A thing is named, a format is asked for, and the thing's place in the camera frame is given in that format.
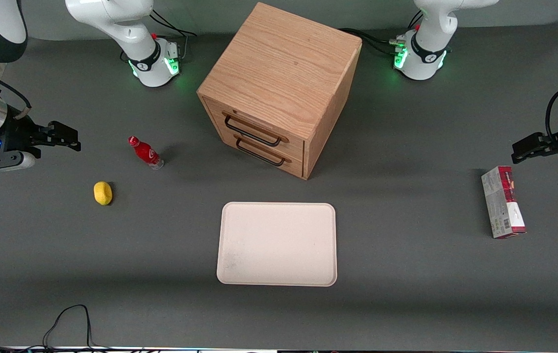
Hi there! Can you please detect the black right base cable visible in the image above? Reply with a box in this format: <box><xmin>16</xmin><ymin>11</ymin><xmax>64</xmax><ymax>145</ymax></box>
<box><xmin>149</xmin><ymin>9</ymin><xmax>197</xmax><ymax>60</ymax></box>

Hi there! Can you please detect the beige rectangular tray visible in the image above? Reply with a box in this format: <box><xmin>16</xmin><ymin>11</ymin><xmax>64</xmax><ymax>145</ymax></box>
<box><xmin>216</xmin><ymin>202</ymin><xmax>338</xmax><ymax>287</ymax></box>

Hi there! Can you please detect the wooden drawer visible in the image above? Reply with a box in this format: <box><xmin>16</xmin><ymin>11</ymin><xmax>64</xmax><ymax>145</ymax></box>
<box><xmin>213</xmin><ymin>128</ymin><xmax>304</xmax><ymax>178</ymax></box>
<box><xmin>203</xmin><ymin>97</ymin><xmax>305</xmax><ymax>160</ymax></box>

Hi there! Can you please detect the short black left base cable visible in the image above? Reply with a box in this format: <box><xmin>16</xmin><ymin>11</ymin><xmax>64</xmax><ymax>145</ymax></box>
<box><xmin>407</xmin><ymin>9</ymin><xmax>425</xmax><ymax>31</ymax></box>

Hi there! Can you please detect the yellow lemon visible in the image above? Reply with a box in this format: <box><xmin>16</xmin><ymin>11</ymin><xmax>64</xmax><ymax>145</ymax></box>
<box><xmin>94</xmin><ymin>181</ymin><xmax>113</xmax><ymax>206</ymax></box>

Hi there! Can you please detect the red and grey carton box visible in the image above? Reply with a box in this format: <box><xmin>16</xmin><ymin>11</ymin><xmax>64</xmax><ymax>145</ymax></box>
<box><xmin>481</xmin><ymin>166</ymin><xmax>527</xmax><ymax>239</ymax></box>

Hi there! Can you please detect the red coke bottle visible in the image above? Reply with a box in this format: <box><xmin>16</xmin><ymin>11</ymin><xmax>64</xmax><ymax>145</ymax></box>
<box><xmin>128</xmin><ymin>136</ymin><xmax>165</xmax><ymax>170</ymax></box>

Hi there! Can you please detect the thin black table edge cable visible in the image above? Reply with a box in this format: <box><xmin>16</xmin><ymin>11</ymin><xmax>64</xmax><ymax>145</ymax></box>
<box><xmin>43</xmin><ymin>304</ymin><xmax>96</xmax><ymax>350</ymax></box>

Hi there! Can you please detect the wooden drawer cabinet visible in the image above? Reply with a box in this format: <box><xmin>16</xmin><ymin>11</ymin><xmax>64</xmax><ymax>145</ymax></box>
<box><xmin>197</xmin><ymin>2</ymin><xmax>363</xmax><ymax>180</ymax></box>

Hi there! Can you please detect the black metal drawer handle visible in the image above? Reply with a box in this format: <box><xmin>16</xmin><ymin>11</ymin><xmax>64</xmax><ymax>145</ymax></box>
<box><xmin>223</xmin><ymin>113</ymin><xmax>284</xmax><ymax>148</ymax></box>
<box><xmin>235</xmin><ymin>137</ymin><xmax>287</xmax><ymax>167</ymax></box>

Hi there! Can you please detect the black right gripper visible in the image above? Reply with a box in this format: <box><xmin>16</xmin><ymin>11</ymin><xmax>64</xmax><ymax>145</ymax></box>
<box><xmin>0</xmin><ymin>115</ymin><xmax>82</xmax><ymax>160</ymax></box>

